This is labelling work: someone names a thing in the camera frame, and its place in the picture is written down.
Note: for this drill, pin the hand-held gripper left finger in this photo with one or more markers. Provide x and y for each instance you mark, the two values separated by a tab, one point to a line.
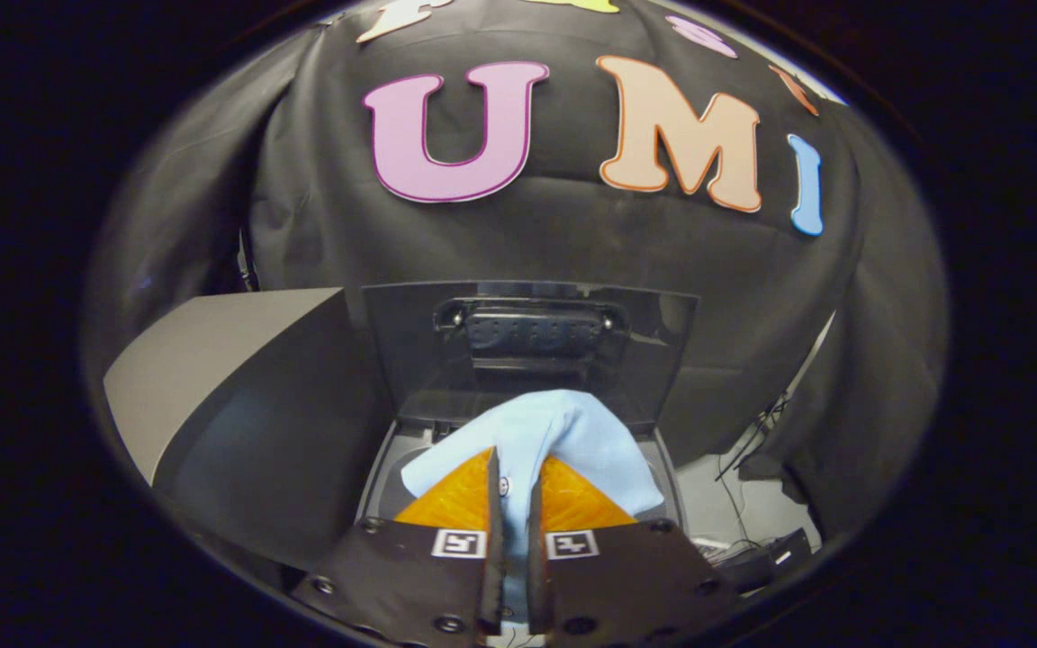
419	576

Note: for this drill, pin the light blue shirt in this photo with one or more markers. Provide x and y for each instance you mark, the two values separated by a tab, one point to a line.
563	432

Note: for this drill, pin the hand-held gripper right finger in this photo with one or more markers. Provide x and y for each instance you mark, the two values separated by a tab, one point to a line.
617	576

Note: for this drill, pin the beige and grey cabinet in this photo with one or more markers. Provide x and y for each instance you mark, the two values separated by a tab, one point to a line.
212	360

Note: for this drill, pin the black backdrop cloth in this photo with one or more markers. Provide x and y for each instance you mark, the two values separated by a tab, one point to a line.
572	234

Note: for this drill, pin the black light stand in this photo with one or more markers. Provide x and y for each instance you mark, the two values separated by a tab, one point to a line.
757	432

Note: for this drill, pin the black box on floor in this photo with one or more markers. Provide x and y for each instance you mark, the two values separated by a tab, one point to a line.
766	562

